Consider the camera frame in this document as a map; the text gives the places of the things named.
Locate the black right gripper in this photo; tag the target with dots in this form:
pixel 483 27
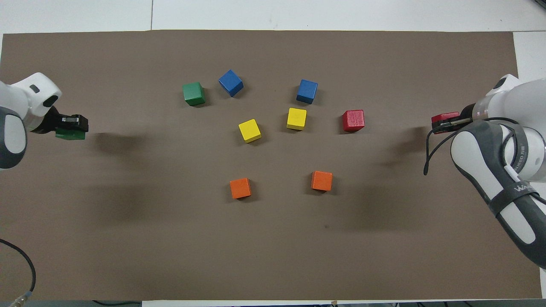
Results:
pixel 468 114

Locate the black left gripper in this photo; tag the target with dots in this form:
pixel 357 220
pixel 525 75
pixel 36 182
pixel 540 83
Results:
pixel 49 123

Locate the red wooden block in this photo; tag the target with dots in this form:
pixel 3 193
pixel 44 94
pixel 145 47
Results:
pixel 353 120
pixel 445 116

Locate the green wooden block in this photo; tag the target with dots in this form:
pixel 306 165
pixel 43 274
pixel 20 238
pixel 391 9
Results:
pixel 194 93
pixel 70 135

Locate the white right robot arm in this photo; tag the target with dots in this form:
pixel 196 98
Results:
pixel 490 162

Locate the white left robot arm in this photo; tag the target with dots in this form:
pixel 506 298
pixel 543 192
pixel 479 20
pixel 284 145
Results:
pixel 17 102

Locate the orange wooden block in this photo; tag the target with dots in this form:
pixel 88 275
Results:
pixel 321 181
pixel 240 188

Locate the blue wooden block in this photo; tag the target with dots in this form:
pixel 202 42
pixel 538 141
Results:
pixel 307 91
pixel 230 82

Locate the yellow wooden block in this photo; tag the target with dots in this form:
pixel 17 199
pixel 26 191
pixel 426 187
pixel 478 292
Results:
pixel 296 118
pixel 249 130

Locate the brown table mat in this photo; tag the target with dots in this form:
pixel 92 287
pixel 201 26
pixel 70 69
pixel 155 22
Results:
pixel 273 247

